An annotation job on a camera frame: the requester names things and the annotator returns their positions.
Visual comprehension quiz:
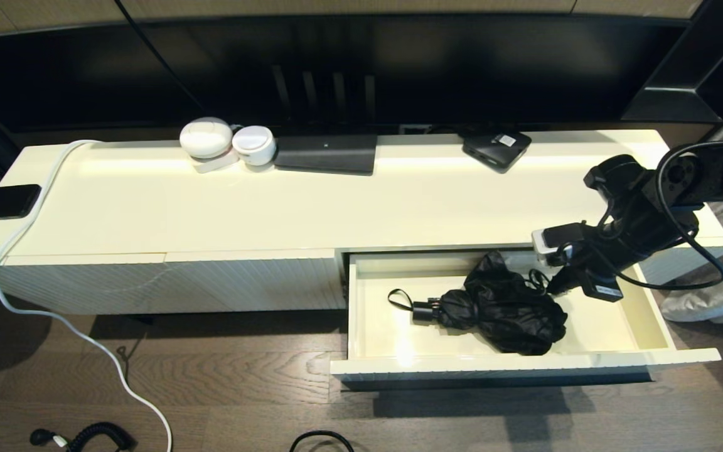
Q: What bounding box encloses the flat black rectangular box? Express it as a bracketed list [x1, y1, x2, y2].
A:
[274, 134, 378, 175]

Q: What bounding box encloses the white ribbed drawer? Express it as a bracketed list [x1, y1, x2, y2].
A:
[330, 247, 722, 384]

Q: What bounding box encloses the black umbrella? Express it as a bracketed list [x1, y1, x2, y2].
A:
[388, 251, 568, 357]

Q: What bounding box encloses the thin dark metal rod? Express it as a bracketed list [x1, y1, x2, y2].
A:
[341, 374, 654, 394]

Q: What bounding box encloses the thin black wall cable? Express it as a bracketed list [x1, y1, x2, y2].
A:
[113, 0, 206, 115]

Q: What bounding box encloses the black shelf unit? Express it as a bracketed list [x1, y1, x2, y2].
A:
[619, 0, 723, 125]

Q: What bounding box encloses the black television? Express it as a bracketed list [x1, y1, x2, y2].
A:
[0, 16, 692, 136]

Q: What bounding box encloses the black looped floor cable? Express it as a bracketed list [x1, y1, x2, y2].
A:
[289, 431, 355, 452]

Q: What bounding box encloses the small white round device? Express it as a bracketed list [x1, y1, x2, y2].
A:
[232, 126, 277, 167]

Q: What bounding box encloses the white TV cabinet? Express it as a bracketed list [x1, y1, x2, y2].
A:
[0, 130, 723, 316]

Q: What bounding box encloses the large white round device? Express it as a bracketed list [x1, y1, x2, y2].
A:
[179, 117, 234, 159]

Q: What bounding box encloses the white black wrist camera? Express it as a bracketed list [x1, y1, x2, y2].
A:
[531, 223, 585, 267]

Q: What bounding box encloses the small black box white label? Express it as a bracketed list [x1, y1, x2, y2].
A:
[462, 130, 533, 175]

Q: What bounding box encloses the black coiled cable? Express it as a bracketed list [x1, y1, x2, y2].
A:
[29, 423, 137, 452]

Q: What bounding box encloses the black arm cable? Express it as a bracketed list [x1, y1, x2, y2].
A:
[613, 141, 723, 291]

